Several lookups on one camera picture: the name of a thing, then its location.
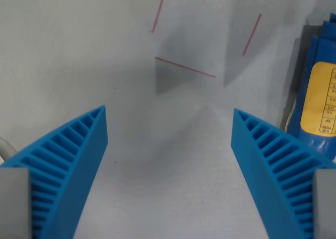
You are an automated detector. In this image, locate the blue and yellow tube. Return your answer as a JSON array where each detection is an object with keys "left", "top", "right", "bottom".
[{"left": 285, "top": 12, "right": 336, "bottom": 162}]

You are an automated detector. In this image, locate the clear tape roll white core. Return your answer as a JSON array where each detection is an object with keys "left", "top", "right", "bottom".
[{"left": 0, "top": 136, "right": 17, "bottom": 164}]

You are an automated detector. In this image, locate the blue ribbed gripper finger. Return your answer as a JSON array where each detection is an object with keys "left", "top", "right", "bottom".
[
  {"left": 0, "top": 105, "right": 109, "bottom": 239},
  {"left": 230, "top": 108, "right": 336, "bottom": 239}
]

